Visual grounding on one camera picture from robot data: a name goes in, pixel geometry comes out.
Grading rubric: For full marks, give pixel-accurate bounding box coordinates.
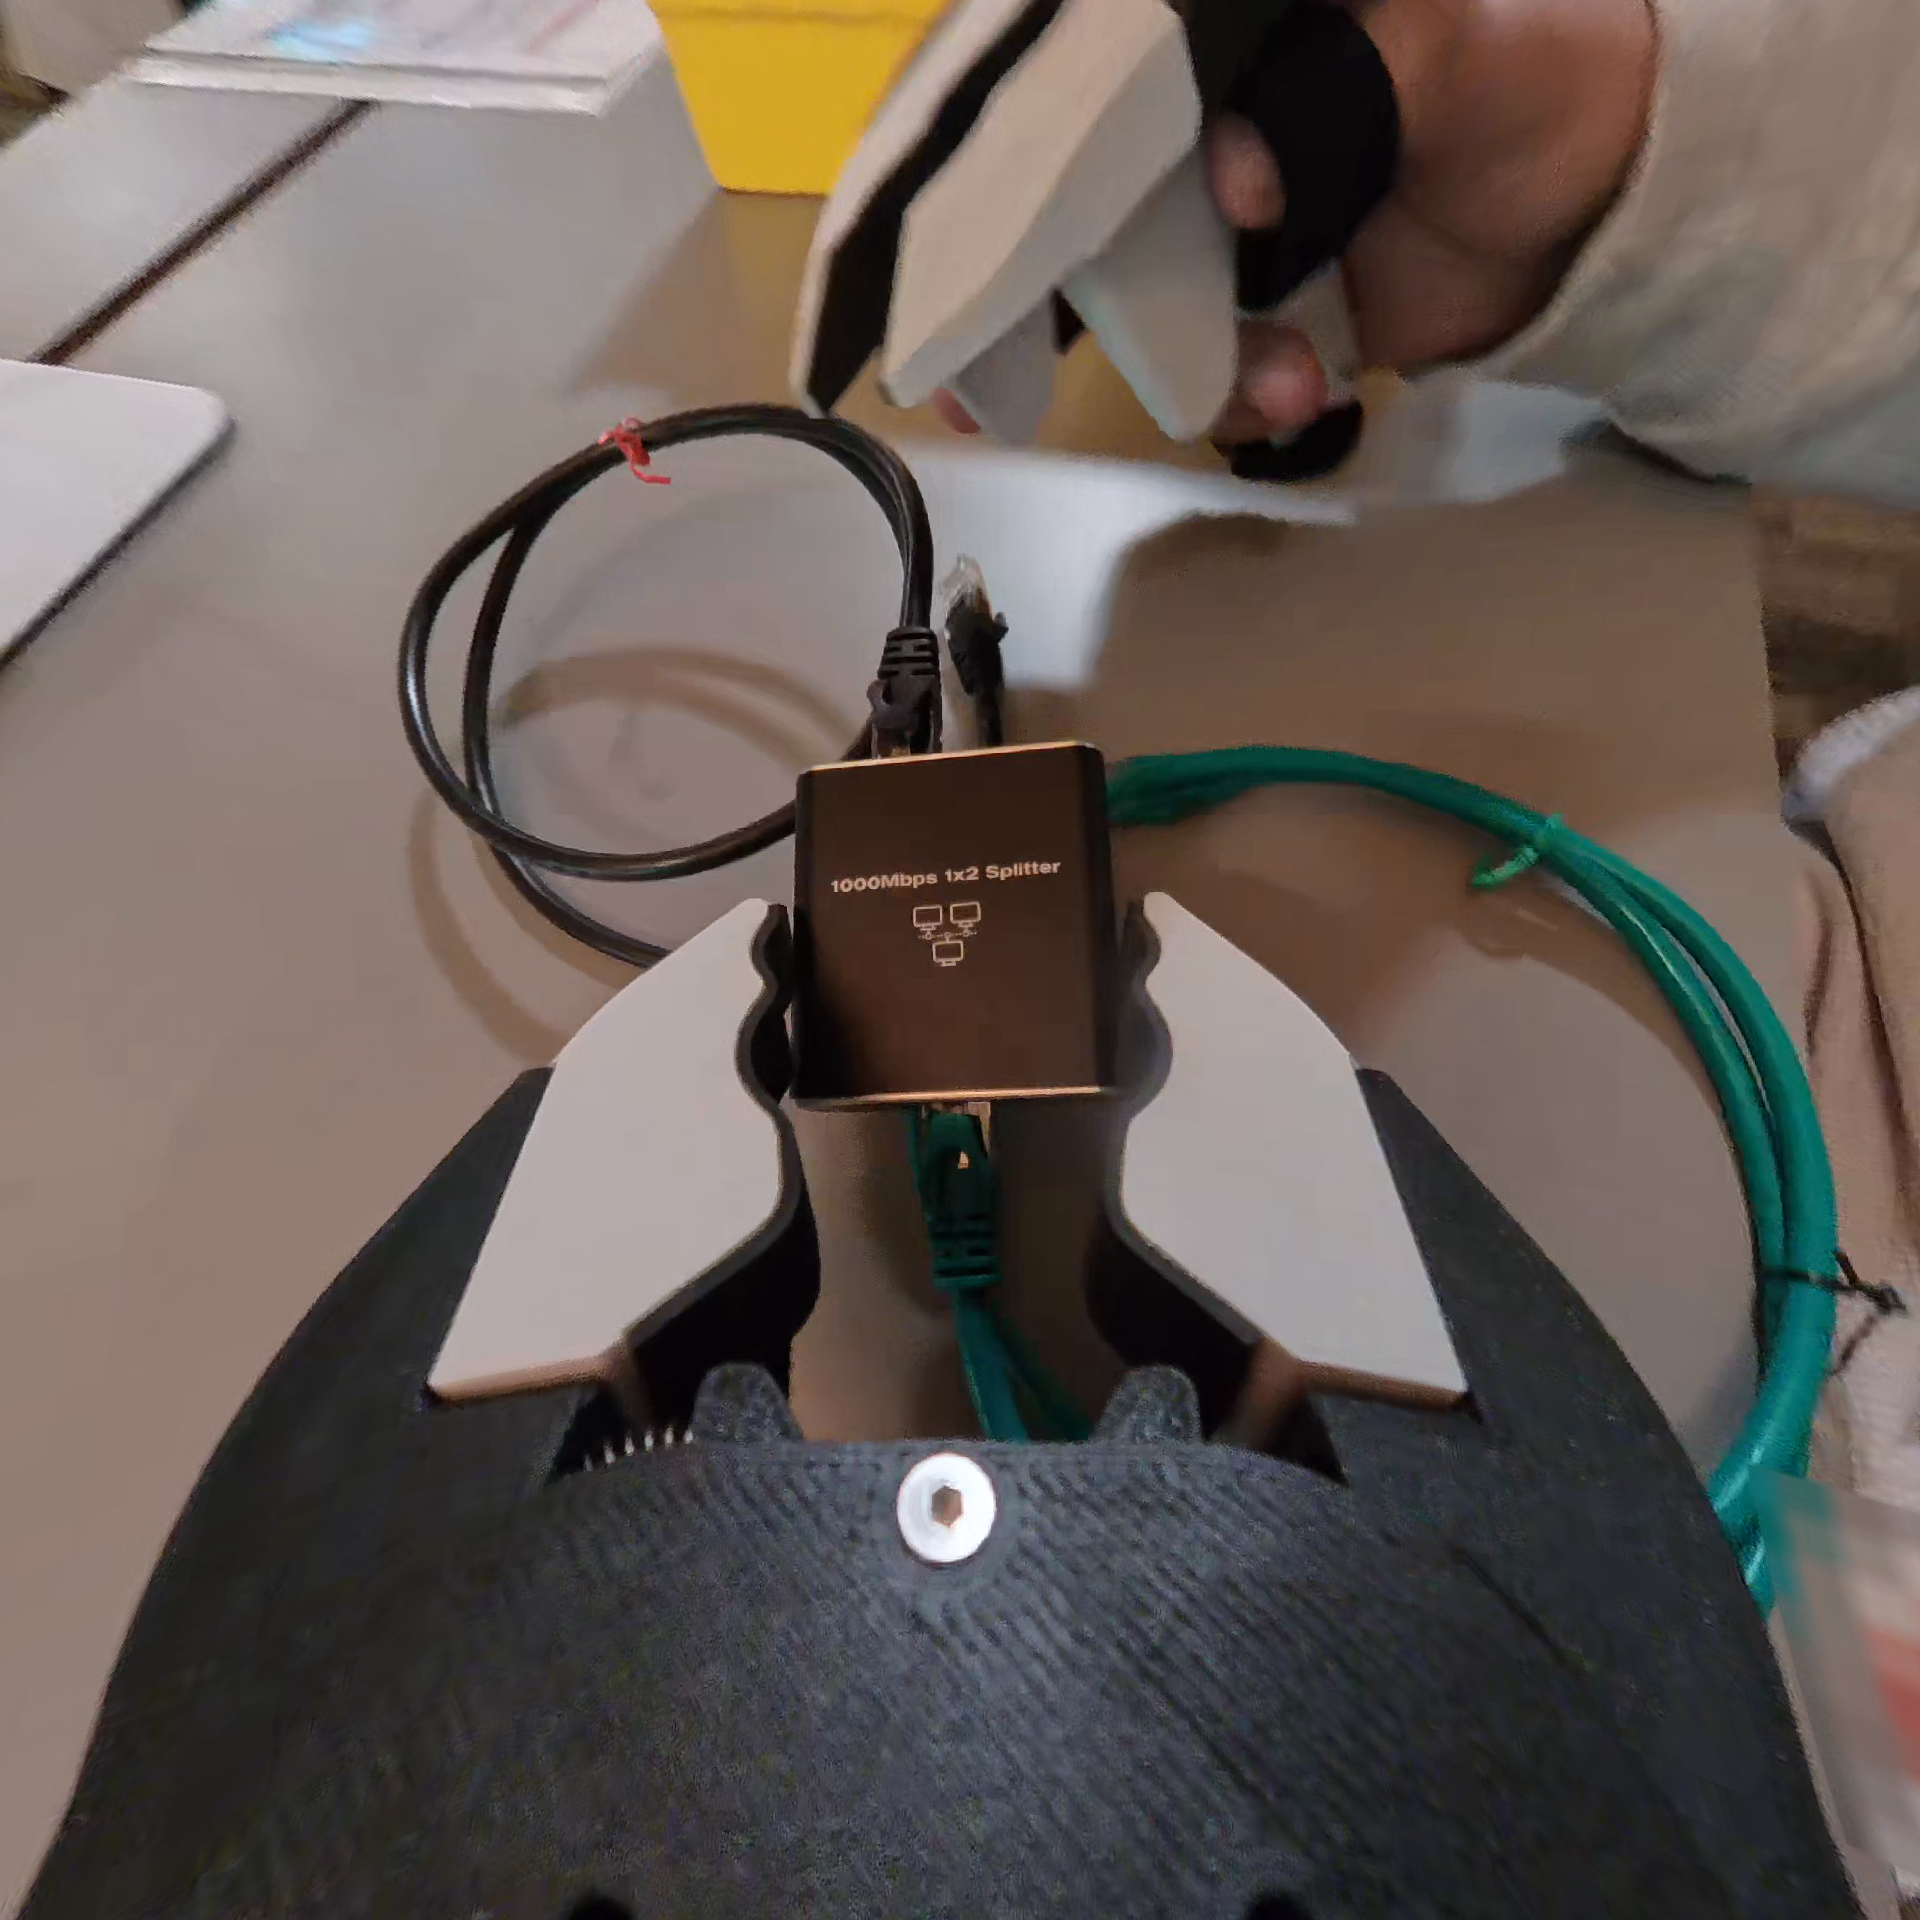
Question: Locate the yellow plastic bin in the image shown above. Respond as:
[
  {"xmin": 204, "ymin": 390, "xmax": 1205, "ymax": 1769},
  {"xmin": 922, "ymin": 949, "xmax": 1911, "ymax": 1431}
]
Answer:
[{"xmin": 647, "ymin": 0, "xmax": 950, "ymax": 201}]

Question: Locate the black twist tie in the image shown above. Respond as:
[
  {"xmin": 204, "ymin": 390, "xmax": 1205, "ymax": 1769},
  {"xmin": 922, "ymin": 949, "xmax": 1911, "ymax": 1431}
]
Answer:
[{"xmin": 1762, "ymin": 1264, "xmax": 1911, "ymax": 1325}]

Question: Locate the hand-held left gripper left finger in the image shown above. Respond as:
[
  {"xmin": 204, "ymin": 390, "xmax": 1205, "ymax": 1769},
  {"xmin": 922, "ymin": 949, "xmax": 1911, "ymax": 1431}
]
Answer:
[{"xmin": 427, "ymin": 900, "xmax": 822, "ymax": 1425}]

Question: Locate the white tablet stand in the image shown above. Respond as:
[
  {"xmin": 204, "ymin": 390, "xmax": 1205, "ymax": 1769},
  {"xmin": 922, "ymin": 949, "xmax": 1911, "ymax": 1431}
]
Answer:
[{"xmin": 0, "ymin": 357, "xmax": 237, "ymax": 664}]

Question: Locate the grey desk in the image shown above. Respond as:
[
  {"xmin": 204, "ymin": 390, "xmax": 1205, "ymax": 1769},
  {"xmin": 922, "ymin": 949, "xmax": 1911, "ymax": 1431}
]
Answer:
[{"xmin": 0, "ymin": 40, "xmax": 1807, "ymax": 1920}]

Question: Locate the green network cable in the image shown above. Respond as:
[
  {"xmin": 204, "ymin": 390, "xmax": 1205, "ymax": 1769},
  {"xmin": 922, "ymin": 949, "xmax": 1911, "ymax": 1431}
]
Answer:
[{"xmin": 907, "ymin": 744, "xmax": 1839, "ymax": 1614}]

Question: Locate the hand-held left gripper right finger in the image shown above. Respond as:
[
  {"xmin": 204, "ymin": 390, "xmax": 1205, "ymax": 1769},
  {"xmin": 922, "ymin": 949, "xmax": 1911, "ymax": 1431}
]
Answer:
[{"xmin": 1100, "ymin": 892, "xmax": 1472, "ymax": 1432}]

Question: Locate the person's right hand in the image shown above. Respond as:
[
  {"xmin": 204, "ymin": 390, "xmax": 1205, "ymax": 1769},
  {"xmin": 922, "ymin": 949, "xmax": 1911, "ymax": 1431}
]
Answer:
[{"xmin": 1206, "ymin": 0, "xmax": 1659, "ymax": 448}]

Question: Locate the person's right forearm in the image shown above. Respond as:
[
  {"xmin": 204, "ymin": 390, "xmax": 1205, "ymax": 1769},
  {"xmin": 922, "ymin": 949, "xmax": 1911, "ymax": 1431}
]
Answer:
[{"xmin": 1477, "ymin": 0, "xmax": 1920, "ymax": 504}]

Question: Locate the green twist tie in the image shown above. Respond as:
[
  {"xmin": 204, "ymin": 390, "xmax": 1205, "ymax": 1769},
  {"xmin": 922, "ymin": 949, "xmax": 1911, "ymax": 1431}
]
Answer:
[{"xmin": 1467, "ymin": 813, "xmax": 1565, "ymax": 889}]

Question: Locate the black network cable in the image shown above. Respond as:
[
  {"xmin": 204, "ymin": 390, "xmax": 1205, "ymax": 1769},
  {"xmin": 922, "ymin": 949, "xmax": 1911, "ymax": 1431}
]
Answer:
[{"xmin": 398, "ymin": 405, "xmax": 1010, "ymax": 969}]

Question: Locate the black network splitter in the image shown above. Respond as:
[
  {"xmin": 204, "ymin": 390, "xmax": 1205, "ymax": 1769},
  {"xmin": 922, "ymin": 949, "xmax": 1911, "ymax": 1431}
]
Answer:
[{"xmin": 791, "ymin": 737, "xmax": 1127, "ymax": 1112}]

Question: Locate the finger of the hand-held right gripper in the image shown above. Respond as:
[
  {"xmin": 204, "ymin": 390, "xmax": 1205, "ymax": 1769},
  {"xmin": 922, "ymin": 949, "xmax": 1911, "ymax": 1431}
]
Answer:
[
  {"xmin": 791, "ymin": 0, "xmax": 1075, "ymax": 414},
  {"xmin": 878, "ymin": 0, "xmax": 1203, "ymax": 453}
]

